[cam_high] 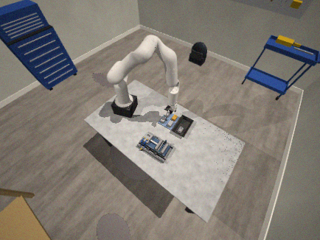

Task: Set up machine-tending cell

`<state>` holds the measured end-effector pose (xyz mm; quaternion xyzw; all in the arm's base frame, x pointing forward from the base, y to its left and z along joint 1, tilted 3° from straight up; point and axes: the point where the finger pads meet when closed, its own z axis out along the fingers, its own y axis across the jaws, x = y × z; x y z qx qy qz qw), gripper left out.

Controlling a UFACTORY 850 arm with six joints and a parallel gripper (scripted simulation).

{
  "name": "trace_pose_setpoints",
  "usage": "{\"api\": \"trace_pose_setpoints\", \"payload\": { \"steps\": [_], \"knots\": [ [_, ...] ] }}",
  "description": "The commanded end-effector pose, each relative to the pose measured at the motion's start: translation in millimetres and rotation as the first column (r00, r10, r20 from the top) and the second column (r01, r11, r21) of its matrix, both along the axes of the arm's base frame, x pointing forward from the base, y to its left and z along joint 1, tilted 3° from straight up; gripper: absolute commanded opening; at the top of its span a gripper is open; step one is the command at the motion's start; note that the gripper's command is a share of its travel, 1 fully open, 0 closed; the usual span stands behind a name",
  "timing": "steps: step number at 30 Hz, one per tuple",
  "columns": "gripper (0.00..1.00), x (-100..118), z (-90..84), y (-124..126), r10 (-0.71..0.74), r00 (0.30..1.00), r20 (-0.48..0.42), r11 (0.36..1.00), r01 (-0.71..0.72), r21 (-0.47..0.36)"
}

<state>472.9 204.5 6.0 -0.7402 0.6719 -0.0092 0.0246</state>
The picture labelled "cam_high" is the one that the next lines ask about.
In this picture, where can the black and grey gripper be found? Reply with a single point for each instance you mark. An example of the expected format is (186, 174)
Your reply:
(172, 108)

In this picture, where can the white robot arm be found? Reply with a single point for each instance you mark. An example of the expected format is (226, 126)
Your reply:
(118, 75)

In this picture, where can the yellow-orange rectangular block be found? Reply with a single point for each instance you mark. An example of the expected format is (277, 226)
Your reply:
(174, 117)

